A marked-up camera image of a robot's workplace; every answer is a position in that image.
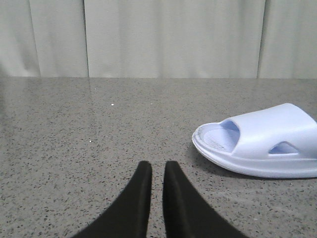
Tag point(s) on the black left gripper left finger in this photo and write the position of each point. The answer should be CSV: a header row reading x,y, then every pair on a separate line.
x,y
127,216

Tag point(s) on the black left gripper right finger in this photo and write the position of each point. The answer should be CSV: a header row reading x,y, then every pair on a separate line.
x,y
186,213

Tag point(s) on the light blue slipper worn toe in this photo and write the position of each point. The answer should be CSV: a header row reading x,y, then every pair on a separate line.
x,y
278,142

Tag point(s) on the pale grey curtain backdrop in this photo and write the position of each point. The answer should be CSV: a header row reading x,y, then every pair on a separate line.
x,y
159,38

